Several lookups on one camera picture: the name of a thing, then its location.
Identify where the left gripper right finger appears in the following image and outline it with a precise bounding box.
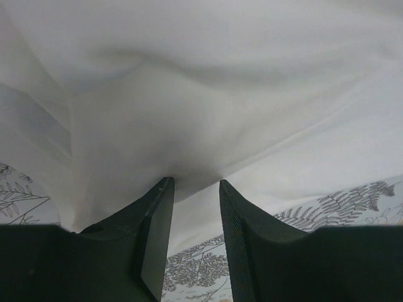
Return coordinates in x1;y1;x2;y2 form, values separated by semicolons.
219;180;402;301

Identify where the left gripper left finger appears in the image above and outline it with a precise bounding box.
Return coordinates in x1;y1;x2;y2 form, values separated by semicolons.
1;177;174;301

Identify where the white t shirt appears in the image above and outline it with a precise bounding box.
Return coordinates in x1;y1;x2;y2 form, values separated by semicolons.
1;1;402;254

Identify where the floral patterned table mat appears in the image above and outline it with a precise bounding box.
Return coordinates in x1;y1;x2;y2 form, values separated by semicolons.
1;163;402;301

